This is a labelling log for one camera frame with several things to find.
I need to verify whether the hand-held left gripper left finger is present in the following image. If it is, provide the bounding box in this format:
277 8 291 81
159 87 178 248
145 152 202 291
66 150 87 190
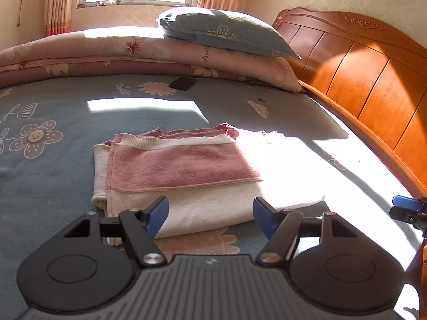
63 195 170 268

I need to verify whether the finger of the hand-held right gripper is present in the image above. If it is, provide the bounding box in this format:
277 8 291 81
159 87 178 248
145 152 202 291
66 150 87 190
389 207 427 238
392 195 427 209

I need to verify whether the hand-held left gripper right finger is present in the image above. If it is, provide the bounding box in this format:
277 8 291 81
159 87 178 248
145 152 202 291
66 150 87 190
252 196 358 268

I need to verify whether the pink and white sweater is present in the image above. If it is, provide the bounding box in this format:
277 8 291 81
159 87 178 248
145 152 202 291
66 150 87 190
91 123 326 246

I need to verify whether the wooden headboard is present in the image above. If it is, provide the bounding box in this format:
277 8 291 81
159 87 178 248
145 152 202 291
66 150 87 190
270 7 427 201

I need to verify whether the black phone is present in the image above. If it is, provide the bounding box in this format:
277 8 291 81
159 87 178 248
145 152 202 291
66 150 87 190
169 75 198 91

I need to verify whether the pink floral folded quilt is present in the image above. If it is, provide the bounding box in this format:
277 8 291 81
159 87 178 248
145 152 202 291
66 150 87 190
0 26 303 94

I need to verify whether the grey-green pillow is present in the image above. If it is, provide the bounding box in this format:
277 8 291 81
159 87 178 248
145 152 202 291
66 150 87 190
156 6 303 61

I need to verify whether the hanging wall cord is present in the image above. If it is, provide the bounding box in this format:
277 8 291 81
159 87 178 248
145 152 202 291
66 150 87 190
16 0 26 28

